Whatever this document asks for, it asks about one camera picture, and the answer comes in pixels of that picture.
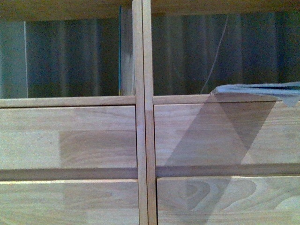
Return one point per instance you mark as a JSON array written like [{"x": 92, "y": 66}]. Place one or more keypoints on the right wooden shelf unit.
[{"x": 219, "y": 159}]

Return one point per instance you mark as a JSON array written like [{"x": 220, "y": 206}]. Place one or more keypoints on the wooden shelf unit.
[
  {"x": 219, "y": 159},
  {"x": 73, "y": 160}
]

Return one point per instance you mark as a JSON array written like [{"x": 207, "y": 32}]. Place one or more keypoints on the left wooden shelf unit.
[{"x": 73, "y": 160}]

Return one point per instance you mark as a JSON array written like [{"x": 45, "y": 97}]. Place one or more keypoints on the blue-spined upright book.
[{"x": 126, "y": 71}]

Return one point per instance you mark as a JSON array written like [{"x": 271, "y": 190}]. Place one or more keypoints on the dark pleated curtain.
[{"x": 191, "y": 54}]

